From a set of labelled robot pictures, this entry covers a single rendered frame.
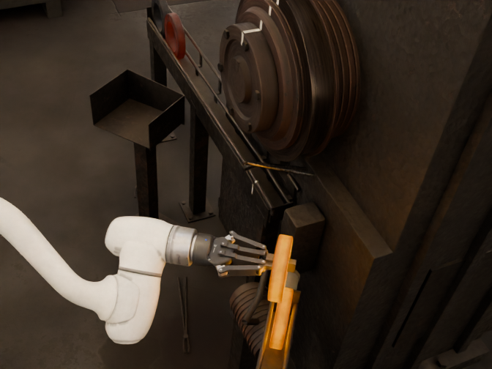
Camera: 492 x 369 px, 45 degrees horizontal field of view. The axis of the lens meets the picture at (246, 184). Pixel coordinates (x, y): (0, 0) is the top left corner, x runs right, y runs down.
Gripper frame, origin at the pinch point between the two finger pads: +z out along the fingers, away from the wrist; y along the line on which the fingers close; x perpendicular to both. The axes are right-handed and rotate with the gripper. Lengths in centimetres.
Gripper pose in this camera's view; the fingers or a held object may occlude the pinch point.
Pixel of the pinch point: (280, 263)
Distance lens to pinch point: 138.2
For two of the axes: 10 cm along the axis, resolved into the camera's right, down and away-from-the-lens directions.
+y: -2.0, 6.8, -7.0
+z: 9.8, 1.6, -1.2
